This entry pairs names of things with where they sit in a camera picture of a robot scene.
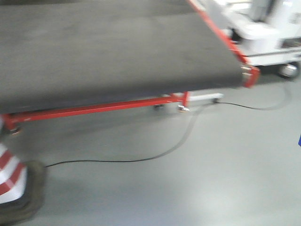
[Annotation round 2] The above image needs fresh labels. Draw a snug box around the white wheeled machine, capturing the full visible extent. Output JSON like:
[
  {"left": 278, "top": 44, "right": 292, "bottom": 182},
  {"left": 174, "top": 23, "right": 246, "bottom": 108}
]
[{"left": 206, "top": 0, "right": 301, "bottom": 79}]

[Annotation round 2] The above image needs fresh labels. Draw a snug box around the red white traffic cone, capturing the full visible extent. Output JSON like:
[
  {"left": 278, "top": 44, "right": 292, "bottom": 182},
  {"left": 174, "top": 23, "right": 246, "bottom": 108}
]
[{"left": 0, "top": 142, "right": 46, "bottom": 226}]

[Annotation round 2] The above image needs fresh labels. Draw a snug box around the black floor cable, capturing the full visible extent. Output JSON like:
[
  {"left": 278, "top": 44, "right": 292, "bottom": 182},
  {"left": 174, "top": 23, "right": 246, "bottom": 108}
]
[{"left": 44, "top": 84, "right": 294, "bottom": 168}]

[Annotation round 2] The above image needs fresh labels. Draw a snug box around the red conveyor frame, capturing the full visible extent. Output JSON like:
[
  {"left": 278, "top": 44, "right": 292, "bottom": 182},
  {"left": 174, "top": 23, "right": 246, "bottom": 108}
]
[{"left": 0, "top": 0, "right": 260, "bottom": 134}]

